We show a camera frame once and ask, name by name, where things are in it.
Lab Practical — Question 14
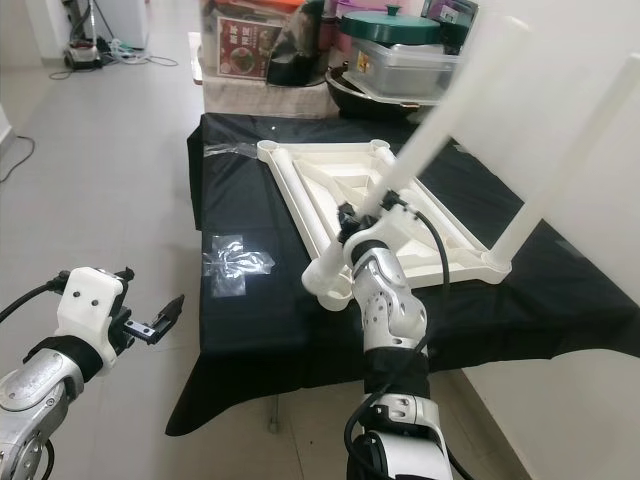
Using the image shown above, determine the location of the black plastic table cloth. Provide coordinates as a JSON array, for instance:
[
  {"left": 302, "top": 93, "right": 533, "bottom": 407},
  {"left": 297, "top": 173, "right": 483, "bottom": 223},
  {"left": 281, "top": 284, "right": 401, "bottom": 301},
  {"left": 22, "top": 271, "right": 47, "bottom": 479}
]
[{"left": 165, "top": 112, "right": 640, "bottom": 436}]

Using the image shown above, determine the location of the clear storage box orange lid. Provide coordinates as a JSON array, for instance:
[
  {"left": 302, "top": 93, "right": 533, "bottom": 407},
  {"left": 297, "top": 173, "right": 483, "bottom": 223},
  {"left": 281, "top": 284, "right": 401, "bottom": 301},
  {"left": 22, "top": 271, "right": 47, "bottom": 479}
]
[{"left": 200, "top": 0, "right": 306, "bottom": 81}]

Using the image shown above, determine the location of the beige cloth cover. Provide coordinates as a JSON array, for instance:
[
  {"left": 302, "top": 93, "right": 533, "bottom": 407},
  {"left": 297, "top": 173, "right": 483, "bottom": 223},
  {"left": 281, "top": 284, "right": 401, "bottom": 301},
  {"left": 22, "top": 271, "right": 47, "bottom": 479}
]
[{"left": 203, "top": 75, "right": 336, "bottom": 116}]

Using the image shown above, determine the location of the dark printed carton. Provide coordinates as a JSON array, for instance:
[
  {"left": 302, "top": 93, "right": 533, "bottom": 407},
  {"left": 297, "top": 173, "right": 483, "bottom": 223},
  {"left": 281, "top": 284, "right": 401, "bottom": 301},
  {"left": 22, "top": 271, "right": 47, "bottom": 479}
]
[{"left": 422, "top": 0, "right": 479, "bottom": 51}]

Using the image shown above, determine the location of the white appliance cabinet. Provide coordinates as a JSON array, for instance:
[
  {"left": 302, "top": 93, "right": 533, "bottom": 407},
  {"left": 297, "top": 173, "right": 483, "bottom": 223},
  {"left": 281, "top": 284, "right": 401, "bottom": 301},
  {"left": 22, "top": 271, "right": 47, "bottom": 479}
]
[{"left": 95, "top": 0, "right": 151, "bottom": 51}]

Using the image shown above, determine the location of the clear tape strip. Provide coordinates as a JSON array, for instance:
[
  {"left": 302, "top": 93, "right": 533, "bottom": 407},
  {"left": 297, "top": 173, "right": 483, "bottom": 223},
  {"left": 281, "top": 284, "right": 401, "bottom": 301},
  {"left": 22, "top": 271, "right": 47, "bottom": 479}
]
[{"left": 205, "top": 143, "right": 261, "bottom": 162}]

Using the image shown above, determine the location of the black power cable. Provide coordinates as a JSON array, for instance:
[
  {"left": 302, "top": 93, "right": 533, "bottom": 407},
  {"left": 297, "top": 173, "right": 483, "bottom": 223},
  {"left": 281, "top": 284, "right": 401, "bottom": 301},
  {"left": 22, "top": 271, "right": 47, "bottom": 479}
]
[{"left": 50, "top": 54, "right": 211, "bottom": 81}]

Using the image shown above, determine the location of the white plastic children table top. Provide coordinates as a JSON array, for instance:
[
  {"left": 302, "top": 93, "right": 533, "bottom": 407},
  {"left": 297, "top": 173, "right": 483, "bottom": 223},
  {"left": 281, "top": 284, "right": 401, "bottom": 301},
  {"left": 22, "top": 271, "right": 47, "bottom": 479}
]
[{"left": 257, "top": 140, "right": 511, "bottom": 311}]

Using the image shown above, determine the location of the white cable bundle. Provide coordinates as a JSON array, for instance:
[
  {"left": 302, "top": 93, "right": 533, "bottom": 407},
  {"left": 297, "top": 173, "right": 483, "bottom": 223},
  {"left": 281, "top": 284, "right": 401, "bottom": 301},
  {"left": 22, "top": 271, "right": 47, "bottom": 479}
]
[{"left": 105, "top": 40, "right": 151, "bottom": 64}]

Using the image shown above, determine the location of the garment steamer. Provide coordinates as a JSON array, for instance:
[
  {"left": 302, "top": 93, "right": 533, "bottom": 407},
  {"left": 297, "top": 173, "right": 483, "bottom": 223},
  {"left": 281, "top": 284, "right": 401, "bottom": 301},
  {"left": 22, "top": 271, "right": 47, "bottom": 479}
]
[{"left": 65, "top": 0, "right": 106, "bottom": 76}]

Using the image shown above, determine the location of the clear plastic storage box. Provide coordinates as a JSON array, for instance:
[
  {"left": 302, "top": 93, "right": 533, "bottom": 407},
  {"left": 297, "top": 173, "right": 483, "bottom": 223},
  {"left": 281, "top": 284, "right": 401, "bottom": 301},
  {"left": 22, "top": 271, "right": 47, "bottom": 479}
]
[{"left": 350, "top": 40, "right": 466, "bottom": 101}]

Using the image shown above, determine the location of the black floor cable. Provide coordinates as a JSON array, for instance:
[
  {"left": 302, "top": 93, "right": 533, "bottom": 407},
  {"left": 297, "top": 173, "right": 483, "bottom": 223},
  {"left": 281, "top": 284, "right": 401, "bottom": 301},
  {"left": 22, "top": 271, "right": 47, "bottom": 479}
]
[{"left": 0, "top": 133, "right": 36, "bottom": 183}]

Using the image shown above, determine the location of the clear tape cross patch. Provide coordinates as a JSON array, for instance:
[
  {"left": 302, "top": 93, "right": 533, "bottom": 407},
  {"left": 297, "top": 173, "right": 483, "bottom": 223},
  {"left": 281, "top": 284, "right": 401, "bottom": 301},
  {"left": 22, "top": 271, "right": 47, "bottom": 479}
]
[{"left": 210, "top": 235, "right": 276, "bottom": 291}]

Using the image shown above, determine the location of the black shiny bag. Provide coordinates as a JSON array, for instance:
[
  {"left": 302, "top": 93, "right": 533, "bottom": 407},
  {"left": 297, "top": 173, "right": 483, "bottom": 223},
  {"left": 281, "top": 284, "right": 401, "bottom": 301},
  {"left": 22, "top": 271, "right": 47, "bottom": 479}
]
[{"left": 265, "top": 0, "right": 331, "bottom": 89}]

